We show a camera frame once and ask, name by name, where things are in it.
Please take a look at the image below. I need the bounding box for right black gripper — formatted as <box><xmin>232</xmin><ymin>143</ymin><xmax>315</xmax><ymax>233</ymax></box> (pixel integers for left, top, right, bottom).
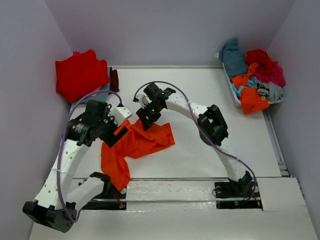
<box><xmin>136</xmin><ymin>102</ymin><xmax>164</xmax><ymax>131</ymax></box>

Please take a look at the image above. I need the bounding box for orange t-shirt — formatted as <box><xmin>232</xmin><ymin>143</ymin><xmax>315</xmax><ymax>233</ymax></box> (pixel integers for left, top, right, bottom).
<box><xmin>100</xmin><ymin>120</ymin><xmax>175</xmax><ymax>192</ymax></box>
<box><xmin>231</xmin><ymin>63</ymin><xmax>270</xmax><ymax>115</ymax></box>

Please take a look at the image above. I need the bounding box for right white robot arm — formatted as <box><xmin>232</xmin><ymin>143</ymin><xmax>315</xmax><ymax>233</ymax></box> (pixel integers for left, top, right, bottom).
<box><xmin>133</xmin><ymin>81</ymin><xmax>257</xmax><ymax>196</ymax></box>

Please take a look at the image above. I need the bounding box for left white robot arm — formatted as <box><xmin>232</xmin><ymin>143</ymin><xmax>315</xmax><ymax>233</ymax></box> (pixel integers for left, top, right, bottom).
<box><xmin>22</xmin><ymin>100</ymin><xmax>133</xmax><ymax>233</ymax></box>

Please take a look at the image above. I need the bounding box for folded light blue t-shirt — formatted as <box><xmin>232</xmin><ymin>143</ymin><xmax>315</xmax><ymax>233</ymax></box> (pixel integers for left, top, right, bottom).
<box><xmin>73</xmin><ymin>83</ymin><xmax>112</xmax><ymax>105</ymax></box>

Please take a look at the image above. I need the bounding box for folded maroon t-shirt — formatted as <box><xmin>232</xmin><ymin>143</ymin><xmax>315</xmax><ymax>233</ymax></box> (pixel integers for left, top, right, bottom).
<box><xmin>109</xmin><ymin>67</ymin><xmax>120</xmax><ymax>93</ymax></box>

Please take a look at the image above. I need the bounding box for folded pink t-shirt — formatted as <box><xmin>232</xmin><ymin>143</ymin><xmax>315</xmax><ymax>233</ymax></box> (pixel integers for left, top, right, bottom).
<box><xmin>90</xmin><ymin>87</ymin><xmax>101</xmax><ymax>98</ymax></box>

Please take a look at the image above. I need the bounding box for folded red t-shirt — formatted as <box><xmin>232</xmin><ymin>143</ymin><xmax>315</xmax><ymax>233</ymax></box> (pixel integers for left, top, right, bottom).
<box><xmin>55</xmin><ymin>49</ymin><xmax>111</xmax><ymax>103</ymax></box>

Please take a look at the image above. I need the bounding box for cyan crumpled t-shirt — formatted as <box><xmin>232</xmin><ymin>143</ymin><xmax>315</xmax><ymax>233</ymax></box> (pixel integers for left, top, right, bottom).
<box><xmin>232</xmin><ymin>83</ymin><xmax>245</xmax><ymax>98</ymax></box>

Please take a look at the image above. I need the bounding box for teal blue crumpled t-shirt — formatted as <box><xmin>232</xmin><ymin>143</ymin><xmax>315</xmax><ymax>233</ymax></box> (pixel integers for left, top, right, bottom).
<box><xmin>218</xmin><ymin>37</ymin><xmax>248</xmax><ymax>79</ymax></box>

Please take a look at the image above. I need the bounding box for red crumpled t-shirt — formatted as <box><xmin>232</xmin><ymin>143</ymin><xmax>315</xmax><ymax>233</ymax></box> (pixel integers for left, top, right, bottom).
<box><xmin>244</xmin><ymin>49</ymin><xmax>275</xmax><ymax>75</ymax></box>

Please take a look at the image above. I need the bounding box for grey crumpled t-shirt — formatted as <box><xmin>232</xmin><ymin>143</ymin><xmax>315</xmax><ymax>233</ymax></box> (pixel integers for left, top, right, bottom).
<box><xmin>250</xmin><ymin>76</ymin><xmax>284</xmax><ymax>104</ymax></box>

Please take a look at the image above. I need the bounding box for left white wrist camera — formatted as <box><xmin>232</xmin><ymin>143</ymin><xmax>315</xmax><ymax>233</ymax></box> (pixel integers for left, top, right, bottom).
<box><xmin>110</xmin><ymin>106</ymin><xmax>133</xmax><ymax>121</ymax></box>

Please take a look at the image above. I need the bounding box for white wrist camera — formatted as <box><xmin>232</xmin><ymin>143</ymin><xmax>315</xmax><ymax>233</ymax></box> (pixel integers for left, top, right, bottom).
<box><xmin>110</xmin><ymin>106</ymin><xmax>133</xmax><ymax>121</ymax></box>
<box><xmin>133</xmin><ymin>94</ymin><xmax>150</xmax><ymax>109</ymax></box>

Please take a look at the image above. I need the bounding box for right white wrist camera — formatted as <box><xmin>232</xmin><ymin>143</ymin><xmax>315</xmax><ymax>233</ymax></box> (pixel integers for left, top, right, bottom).
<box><xmin>133</xmin><ymin>94</ymin><xmax>150</xmax><ymax>109</ymax></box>

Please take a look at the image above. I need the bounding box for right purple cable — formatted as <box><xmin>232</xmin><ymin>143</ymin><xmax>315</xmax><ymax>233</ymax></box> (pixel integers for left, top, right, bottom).
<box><xmin>133</xmin><ymin>80</ymin><xmax>258</xmax><ymax>208</ymax></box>

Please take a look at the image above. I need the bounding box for purple cable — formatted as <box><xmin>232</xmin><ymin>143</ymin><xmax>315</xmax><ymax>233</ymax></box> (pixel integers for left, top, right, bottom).
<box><xmin>56</xmin><ymin>90</ymin><xmax>123</xmax><ymax>224</ymax></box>
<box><xmin>133</xmin><ymin>80</ymin><xmax>258</xmax><ymax>208</ymax></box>

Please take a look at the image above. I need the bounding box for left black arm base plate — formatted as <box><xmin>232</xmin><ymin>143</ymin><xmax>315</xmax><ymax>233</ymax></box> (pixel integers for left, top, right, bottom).
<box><xmin>82</xmin><ymin>182</ymin><xmax>127</xmax><ymax>211</ymax></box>

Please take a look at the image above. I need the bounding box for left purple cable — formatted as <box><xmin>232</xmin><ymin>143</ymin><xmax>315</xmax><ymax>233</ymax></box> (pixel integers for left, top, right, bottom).
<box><xmin>56</xmin><ymin>90</ymin><xmax>123</xmax><ymax>224</ymax></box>

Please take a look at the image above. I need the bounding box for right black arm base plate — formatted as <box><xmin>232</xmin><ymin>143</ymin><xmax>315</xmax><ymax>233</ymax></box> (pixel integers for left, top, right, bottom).
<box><xmin>211</xmin><ymin>181</ymin><xmax>263</xmax><ymax>210</ymax></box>

